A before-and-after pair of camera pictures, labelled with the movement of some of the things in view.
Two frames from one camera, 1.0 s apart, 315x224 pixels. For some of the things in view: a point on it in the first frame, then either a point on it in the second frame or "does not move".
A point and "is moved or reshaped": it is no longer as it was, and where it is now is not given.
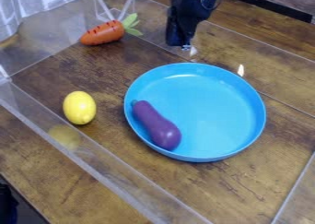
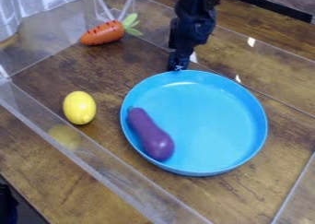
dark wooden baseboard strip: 272,6 does not move
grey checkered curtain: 23,2 does not move
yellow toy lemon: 79,107 does not move
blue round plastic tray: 211,102 is moved or reshaped
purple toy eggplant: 163,133 -> 155,142
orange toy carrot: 108,31 does not move
